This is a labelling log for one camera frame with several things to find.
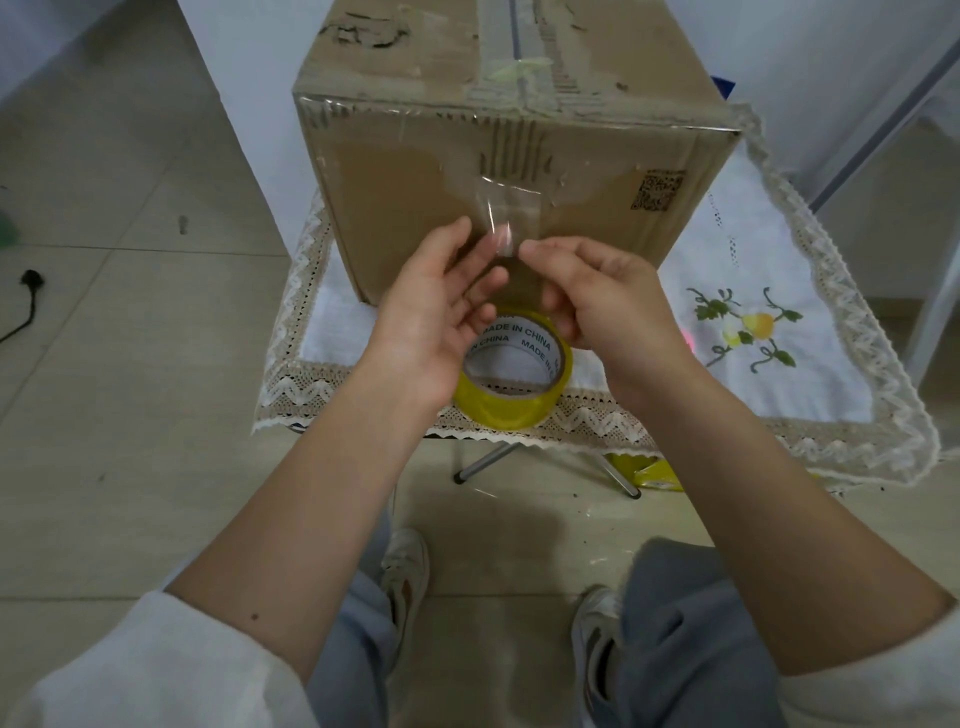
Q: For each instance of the yellow tape roll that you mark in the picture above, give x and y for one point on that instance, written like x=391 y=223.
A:
x=502 y=409

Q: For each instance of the person's left trouser leg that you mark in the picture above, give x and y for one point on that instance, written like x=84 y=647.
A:
x=352 y=660

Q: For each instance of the person's trouser leg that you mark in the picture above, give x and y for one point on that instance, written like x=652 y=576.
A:
x=690 y=637
x=352 y=660

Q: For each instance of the white metal shelf rack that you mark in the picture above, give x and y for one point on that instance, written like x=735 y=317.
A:
x=937 y=315

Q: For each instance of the pink box cutter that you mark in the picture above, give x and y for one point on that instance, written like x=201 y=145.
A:
x=688 y=342

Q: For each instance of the person's left white shoe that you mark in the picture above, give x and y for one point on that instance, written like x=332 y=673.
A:
x=405 y=577

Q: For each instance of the white lace-trimmed tablecloth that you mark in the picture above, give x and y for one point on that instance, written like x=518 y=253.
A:
x=787 y=375

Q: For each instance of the brown cardboard box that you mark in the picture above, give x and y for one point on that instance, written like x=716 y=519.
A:
x=390 y=165

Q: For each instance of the person's right white shoe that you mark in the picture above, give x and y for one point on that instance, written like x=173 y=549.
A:
x=592 y=645

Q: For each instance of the person's left hand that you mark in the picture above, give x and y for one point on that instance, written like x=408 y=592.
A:
x=420 y=330

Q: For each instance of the metal table leg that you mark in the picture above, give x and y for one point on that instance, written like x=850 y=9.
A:
x=619 y=476
x=484 y=461

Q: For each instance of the person's right forearm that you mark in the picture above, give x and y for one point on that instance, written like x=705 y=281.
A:
x=765 y=510

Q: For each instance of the person's white shoe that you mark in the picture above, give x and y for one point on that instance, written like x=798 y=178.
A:
x=592 y=645
x=405 y=577

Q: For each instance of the person's right hand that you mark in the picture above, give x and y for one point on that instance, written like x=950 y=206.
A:
x=615 y=315

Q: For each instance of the person's right trouser leg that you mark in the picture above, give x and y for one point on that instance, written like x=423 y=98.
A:
x=690 y=637

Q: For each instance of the clear tape strip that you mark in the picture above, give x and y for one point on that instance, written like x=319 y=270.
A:
x=510 y=210

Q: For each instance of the person's left forearm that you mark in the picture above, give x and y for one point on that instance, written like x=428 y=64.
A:
x=300 y=525

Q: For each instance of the yellow plastic packet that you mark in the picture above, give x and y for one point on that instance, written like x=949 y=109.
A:
x=656 y=474

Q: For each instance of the person's left white sleeve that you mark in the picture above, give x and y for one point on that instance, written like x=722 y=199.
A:
x=150 y=667

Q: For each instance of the person's right white sleeve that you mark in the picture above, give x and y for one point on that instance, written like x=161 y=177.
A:
x=885 y=690

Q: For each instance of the blue tape dispenser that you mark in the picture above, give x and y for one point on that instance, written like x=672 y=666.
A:
x=723 y=87

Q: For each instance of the person's white sleeve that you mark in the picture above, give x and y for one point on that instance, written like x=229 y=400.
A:
x=150 y=667
x=885 y=690

